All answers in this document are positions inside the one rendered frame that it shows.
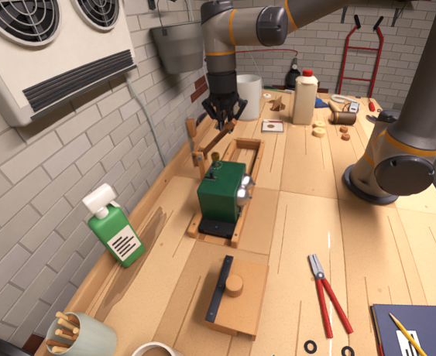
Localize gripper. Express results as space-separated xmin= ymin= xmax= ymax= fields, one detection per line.
xmin=201 ymin=71 xmax=249 ymax=131

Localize wooden keep bar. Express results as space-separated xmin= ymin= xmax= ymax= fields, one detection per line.
xmin=196 ymin=118 xmax=239 ymax=160

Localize green clock body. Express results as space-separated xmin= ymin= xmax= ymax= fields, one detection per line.
xmin=196 ymin=160 xmax=249 ymax=225

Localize black clock foot plate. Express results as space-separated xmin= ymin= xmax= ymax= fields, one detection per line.
xmin=197 ymin=218 xmax=238 ymax=239

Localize wooden rest block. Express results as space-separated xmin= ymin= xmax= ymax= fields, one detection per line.
xmin=204 ymin=255 xmax=270 ymax=341

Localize white plastic tub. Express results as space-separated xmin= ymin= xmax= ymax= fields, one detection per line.
xmin=235 ymin=74 xmax=263 ymax=122

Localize small white card box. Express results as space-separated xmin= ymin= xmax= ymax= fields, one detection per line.
xmin=260 ymin=118 xmax=286 ymax=134

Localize brown wooden wedge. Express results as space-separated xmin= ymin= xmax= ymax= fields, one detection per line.
xmin=269 ymin=95 xmax=287 ymax=113

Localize grey metal bucket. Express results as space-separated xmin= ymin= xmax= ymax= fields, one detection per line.
xmin=149 ymin=0 xmax=208 ymax=75

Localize black pressure gauge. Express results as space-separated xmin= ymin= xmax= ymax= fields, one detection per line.
xmin=285 ymin=58 xmax=302 ymax=91

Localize cream bottle red cap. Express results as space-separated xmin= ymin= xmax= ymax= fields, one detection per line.
xmin=292 ymin=69 xmax=319 ymax=126

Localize brown wooden mallet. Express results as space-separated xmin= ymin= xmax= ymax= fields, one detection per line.
xmin=328 ymin=100 xmax=358 ymax=125

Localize red hand truck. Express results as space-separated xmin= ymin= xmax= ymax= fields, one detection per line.
xmin=336 ymin=14 xmax=386 ymax=99

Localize green bottle white cap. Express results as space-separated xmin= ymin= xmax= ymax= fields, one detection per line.
xmin=81 ymin=183 xmax=147 ymax=269

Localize tan round cork peg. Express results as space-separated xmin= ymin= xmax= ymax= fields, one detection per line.
xmin=224 ymin=274 xmax=245 ymax=298

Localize white round rim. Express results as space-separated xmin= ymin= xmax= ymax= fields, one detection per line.
xmin=131 ymin=341 xmax=185 ymax=356

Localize grey cup with wooden sticks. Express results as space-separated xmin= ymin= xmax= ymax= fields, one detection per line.
xmin=45 ymin=310 xmax=118 ymax=356

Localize blue notebook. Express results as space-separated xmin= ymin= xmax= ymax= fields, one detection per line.
xmin=369 ymin=303 xmax=436 ymax=356

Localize yellow pencil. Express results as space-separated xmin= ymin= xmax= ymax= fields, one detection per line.
xmin=388 ymin=312 xmax=429 ymax=356

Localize wooden upright handle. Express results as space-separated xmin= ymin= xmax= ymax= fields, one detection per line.
xmin=186 ymin=117 xmax=197 ymax=169

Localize red hose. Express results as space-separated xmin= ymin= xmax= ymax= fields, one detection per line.
xmin=235 ymin=48 xmax=299 ymax=61

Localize grey wall hose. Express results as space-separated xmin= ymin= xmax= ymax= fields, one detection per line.
xmin=125 ymin=75 xmax=167 ymax=169

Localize white wall fan unit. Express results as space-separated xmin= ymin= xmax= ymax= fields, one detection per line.
xmin=0 ymin=0 xmax=138 ymax=128

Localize wall shelf with brackets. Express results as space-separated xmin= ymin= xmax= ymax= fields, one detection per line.
xmin=339 ymin=0 xmax=436 ymax=28

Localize red handled pliers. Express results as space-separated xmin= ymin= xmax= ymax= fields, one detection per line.
xmin=307 ymin=253 xmax=355 ymax=340

